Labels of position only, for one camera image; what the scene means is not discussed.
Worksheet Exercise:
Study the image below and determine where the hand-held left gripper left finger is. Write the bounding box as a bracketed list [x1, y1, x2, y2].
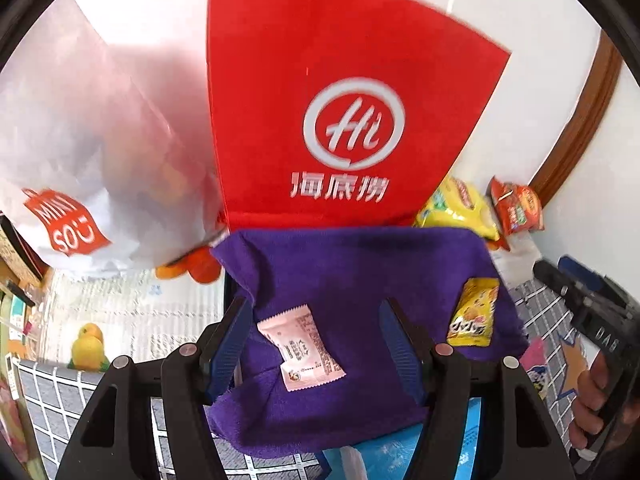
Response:
[62, 296, 256, 480]

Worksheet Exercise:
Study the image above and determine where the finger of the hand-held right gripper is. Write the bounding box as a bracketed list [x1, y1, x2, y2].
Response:
[532, 255, 607, 311]

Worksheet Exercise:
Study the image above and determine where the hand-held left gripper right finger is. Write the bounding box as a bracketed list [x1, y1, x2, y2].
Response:
[378, 298, 576, 480]

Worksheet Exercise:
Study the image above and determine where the pale pink snack packet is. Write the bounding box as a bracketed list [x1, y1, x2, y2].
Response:
[257, 305, 347, 392]

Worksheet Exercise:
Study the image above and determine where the purple towel covered basket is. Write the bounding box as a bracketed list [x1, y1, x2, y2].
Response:
[207, 227, 530, 461]

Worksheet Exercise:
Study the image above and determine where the person's right hand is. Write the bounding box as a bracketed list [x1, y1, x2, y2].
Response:
[570, 355, 609, 451]

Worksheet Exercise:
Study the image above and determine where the orange chips bag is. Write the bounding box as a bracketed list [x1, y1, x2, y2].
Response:
[487, 176, 545, 251]

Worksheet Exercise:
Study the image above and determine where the orange plush toy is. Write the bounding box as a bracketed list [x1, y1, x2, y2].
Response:
[155, 247, 223, 285]

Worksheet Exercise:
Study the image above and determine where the pink cartoon packet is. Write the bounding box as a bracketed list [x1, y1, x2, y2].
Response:
[520, 337, 551, 401]

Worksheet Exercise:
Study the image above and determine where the small yellow snack packet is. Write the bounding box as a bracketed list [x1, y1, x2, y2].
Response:
[446, 278, 501, 347]

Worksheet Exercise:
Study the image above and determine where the blue tissue pack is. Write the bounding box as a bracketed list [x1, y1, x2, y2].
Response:
[320, 397, 483, 480]

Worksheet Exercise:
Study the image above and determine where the yellow chips bag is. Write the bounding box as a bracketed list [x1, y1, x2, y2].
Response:
[415, 176, 501, 242]

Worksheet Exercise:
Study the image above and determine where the grey checkered bedsheet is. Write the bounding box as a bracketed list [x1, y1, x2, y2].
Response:
[10, 275, 601, 480]

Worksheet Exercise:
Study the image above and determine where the tan box with red edge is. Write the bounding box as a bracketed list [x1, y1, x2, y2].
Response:
[0, 215, 51, 281]

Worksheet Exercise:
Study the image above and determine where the white plastic shopping bag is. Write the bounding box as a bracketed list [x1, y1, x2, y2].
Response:
[0, 0, 226, 278]

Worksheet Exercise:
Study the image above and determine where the red paper shopping bag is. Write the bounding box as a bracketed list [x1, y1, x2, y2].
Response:
[206, 0, 512, 233]

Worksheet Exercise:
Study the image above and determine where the brown wooden door frame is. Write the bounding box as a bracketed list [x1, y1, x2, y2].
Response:
[530, 35, 623, 206]

